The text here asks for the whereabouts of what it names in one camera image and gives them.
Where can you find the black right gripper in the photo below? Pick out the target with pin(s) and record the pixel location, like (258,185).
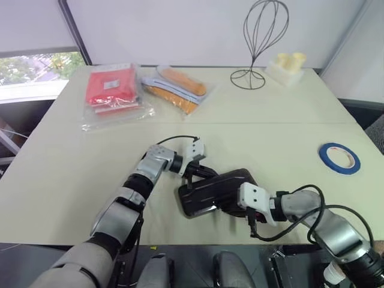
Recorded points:
(259,216)

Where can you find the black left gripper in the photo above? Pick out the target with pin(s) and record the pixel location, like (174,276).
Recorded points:
(193,168)

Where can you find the blue masking tape roll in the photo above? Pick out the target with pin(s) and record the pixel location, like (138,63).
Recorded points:
(322,156)

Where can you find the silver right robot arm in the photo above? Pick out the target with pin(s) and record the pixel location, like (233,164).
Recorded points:
(339,231)

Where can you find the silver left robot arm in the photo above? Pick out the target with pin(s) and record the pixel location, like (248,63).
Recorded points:
(156,163)

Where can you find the dark grey rounded shape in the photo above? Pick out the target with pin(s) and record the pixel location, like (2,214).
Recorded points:
(232,270)
(157,271)

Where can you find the orange items in plastic bag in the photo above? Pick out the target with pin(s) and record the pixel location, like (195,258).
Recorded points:
(210,89)

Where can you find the red packet in plastic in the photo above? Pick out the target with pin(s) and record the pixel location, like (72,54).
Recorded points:
(120,121)

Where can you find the white cylindrical cup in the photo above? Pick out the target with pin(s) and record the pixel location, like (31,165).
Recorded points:
(333,271)

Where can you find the red folded garment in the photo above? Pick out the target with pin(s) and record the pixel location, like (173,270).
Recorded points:
(108,90)

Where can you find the white foam holder block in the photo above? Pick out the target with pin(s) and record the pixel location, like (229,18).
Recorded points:
(288,78)

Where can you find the pale yellow cup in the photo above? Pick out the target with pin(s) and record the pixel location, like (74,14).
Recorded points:
(299,60)
(282,59)

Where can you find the grey fabric chair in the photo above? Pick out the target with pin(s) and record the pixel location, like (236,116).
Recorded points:
(376,133)

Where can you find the window pane with trees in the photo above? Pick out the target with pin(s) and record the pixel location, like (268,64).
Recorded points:
(36,69)

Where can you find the white roller blind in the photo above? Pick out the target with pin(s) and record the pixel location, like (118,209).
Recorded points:
(33,24)

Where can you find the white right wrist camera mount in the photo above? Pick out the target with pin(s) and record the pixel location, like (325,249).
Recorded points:
(253,195)

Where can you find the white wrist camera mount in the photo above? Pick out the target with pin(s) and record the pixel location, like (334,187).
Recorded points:
(253,195)
(193,150)

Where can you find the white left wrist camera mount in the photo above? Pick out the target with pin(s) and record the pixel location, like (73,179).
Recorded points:
(193,150)

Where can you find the black window frame post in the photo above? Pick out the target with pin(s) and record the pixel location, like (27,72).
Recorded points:
(76,33)

